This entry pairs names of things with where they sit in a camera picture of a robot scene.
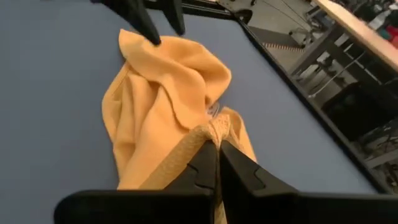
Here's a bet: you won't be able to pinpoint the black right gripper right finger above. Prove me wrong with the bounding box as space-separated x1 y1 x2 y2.
219 140 398 224

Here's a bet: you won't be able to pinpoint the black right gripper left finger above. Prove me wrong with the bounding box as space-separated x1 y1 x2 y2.
54 139 218 224

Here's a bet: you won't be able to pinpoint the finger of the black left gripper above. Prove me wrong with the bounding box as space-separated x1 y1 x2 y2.
91 0 162 46
161 0 187 35

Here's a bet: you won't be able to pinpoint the yellow orange waffle towel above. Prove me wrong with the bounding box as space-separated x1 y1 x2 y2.
101 28 258 224

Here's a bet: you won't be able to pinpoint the black mat orange striped edges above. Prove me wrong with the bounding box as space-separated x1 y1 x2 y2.
248 26 307 53

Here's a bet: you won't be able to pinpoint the black perforated computer tower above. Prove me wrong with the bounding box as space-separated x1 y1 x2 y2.
322 81 398 142

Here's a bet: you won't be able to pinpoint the wooden top workbench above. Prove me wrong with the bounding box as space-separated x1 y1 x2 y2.
287 0 398 103

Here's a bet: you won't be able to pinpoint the black aluminium table frame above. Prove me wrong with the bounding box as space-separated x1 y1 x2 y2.
142 0 396 195

